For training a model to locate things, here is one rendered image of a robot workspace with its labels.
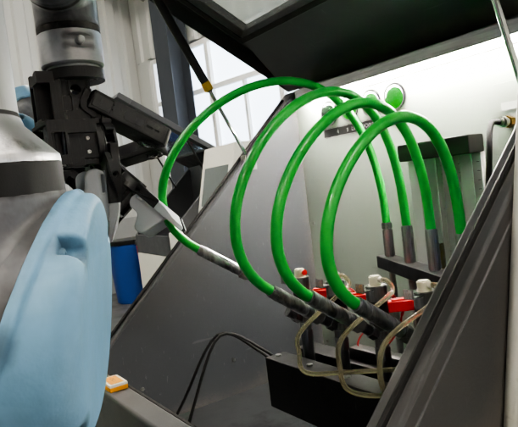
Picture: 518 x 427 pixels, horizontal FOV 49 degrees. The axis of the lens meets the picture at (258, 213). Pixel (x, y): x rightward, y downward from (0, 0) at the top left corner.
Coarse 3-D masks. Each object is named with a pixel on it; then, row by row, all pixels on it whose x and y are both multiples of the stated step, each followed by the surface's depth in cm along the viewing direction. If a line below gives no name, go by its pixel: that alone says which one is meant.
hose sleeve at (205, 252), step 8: (200, 248) 91; (208, 248) 92; (200, 256) 92; (208, 256) 92; (216, 256) 92; (224, 256) 93; (224, 264) 92; (232, 264) 92; (232, 272) 93; (240, 272) 93
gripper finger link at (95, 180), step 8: (88, 176) 68; (96, 176) 68; (104, 176) 68; (88, 184) 68; (96, 184) 68; (104, 184) 68; (88, 192) 68; (96, 192) 68; (104, 192) 69; (104, 200) 69; (104, 208) 69; (112, 208) 68; (112, 216) 69; (112, 224) 69; (112, 232) 70; (112, 240) 71
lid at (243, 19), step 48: (144, 0) 110; (192, 0) 111; (240, 0) 107; (288, 0) 102; (336, 0) 95; (384, 0) 91; (432, 0) 88; (480, 0) 85; (240, 48) 126; (288, 48) 115; (336, 48) 109; (384, 48) 104
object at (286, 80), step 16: (256, 80) 93; (272, 80) 93; (288, 80) 94; (304, 80) 94; (224, 96) 92; (240, 96) 93; (208, 112) 91; (352, 112) 96; (192, 128) 91; (176, 144) 90; (160, 176) 90; (160, 192) 90; (384, 192) 97; (384, 208) 98; (384, 224) 98
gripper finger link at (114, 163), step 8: (112, 144) 67; (104, 152) 67; (112, 152) 67; (104, 160) 67; (112, 160) 67; (104, 168) 68; (112, 168) 67; (120, 168) 67; (112, 176) 67; (120, 176) 68; (112, 184) 68; (120, 184) 68; (112, 192) 68; (120, 192) 68; (112, 200) 68; (120, 200) 69
